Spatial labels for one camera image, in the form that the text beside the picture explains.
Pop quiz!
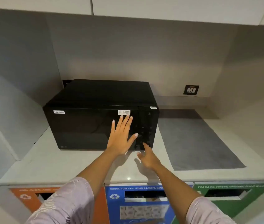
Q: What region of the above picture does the person's left hand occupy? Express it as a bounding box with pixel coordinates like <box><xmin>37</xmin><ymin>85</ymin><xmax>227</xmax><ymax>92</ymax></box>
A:
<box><xmin>106</xmin><ymin>115</ymin><xmax>139</xmax><ymax>157</ymax></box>

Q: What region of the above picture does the person's right hand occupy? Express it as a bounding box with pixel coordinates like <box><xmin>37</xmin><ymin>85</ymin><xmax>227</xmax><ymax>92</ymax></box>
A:
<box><xmin>136</xmin><ymin>143</ymin><xmax>163</xmax><ymax>171</ymax></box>

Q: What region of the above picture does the black microwave oven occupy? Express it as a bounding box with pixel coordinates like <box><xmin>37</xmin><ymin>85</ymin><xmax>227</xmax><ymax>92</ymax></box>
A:
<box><xmin>43</xmin><ymin>79</ymin><xmax>159</xmax><ymax>152</ymax></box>

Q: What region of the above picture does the person's right forearm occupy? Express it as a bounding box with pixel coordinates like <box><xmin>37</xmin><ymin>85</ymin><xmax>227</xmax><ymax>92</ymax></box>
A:
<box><xmin>154</xmin><ymin>164</ymin><xmax>203</xmax><ymax>216</ymax></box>

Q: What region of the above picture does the person's left forearm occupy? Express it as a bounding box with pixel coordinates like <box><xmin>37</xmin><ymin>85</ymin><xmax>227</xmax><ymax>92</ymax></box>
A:
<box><xmin>77</xmin><ymin>148</ymin><xmax>126</xmax><ymax>196</ymax></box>

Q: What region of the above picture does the blue recycling bin panel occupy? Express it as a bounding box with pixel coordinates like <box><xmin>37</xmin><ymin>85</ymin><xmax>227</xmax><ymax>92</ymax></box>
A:
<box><xmin>104</xmin><ymin>183</ymin><xmax>194</xmax><ymax>224</ymax></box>

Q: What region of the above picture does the grey counter mat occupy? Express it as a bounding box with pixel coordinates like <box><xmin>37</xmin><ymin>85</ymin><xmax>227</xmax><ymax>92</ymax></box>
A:
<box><xmin>157</xmin><ymin>109</ymin><xmax>247</xmax><ymax>171</ymax></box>

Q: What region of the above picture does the person's lavender right sleeve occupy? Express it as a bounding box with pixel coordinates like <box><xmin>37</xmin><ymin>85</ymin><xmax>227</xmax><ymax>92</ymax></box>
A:
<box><xmin>186</xmin><ymin>196</ymin><xmax>237</xmax><ymax>224</ymax></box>

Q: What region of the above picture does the person's lavender sleeve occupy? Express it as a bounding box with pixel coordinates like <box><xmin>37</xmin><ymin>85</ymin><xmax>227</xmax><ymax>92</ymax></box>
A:
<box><xmin>25</xmin><ymin>177</ymin><xmax>95</xmax><ymax>224</ymax></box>
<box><xmin>186</xmin><ymin>196</ymin><xmax>237</xmax><ymax>224</ymax></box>

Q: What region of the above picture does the person's lavender left sleeve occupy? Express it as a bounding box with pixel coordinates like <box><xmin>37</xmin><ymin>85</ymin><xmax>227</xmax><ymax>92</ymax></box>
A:
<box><xmin>25</xmin><ymin>177</ymin><xmax>95</xmax><ymax>224</ymax></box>

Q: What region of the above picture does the green recycling bin panel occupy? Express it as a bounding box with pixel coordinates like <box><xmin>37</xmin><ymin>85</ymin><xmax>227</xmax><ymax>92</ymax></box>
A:
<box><xmin>171</xmin><ymin>183</ymin><xmax>264</xmax><ymax>224</ymax></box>

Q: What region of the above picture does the orange recycling bin panel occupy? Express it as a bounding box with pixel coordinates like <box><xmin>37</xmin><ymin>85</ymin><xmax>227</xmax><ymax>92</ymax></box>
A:
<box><xmin>9</xmin><ymin>187</ymin><xmax>110</xmax><ymax>224</ymax></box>

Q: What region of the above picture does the black wall socket with switch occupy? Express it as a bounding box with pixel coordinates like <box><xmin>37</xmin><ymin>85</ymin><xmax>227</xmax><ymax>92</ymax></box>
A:
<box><xmin>183</xmin><ymin>85</ymin><xmax>200</xmax><ymax>95</ymax></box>

